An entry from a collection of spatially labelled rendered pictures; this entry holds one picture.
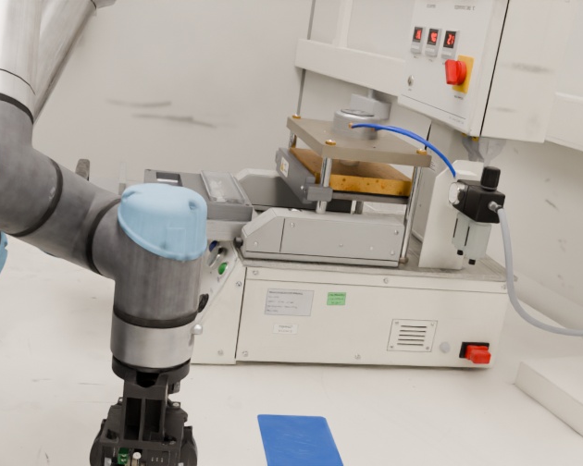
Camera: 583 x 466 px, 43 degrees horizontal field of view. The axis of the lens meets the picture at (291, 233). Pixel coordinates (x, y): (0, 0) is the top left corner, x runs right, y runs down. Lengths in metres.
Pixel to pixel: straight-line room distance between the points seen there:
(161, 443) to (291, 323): 0.52
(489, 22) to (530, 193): 0.66
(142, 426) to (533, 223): 1.23
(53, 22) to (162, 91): 1.80
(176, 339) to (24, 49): 0.28
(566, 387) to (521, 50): 0.52
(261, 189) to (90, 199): 0.73
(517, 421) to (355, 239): 0.37
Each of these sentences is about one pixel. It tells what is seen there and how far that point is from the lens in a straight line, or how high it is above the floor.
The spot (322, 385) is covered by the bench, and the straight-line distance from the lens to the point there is 1.17.
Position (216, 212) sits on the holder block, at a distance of 1.15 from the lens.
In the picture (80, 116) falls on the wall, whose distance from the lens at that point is 2.61.
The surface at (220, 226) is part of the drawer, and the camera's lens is 1.15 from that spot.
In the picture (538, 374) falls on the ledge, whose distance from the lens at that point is 1.27.
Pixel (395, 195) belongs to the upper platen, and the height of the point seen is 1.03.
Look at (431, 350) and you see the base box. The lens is 1.26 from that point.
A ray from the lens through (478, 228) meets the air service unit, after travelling 1.10.
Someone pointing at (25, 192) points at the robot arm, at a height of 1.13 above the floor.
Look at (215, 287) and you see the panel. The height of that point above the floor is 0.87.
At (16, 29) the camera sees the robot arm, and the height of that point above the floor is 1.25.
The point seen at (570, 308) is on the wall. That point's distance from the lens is 1.66.
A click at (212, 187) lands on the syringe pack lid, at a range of 1.21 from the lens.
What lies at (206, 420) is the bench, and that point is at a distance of 1.04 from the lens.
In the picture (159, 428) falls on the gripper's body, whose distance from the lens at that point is 0.69.
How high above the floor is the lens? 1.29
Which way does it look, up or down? 16 degrees down
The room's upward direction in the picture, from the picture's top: 8 degrees clockwise
